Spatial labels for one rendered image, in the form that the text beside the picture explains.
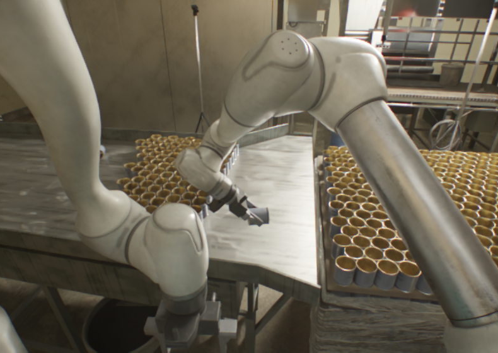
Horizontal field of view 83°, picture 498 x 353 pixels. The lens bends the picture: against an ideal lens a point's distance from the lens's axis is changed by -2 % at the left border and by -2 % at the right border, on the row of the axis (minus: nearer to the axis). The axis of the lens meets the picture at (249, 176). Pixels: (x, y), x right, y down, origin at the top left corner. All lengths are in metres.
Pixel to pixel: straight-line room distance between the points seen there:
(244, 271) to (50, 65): 0.90
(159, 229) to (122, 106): 3.80
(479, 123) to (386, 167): 4.62
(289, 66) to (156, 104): 3.57
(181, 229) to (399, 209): 0.35
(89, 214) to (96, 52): 3.77
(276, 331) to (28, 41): 2.16
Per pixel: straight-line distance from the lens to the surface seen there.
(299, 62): 0.48
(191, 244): 0.49
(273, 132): 2.25
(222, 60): 3.56
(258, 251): 1.20
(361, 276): 1.09
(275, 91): 0.49
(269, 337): 2.24
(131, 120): 4.24
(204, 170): 0.98
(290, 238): 1.27
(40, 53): 0.29
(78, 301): 2.73
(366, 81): 0.57
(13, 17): 0.28
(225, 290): 1.20
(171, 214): 0.50
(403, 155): 0.53
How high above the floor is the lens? 1.90
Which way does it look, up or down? 29 degrees down
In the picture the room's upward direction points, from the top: straight up
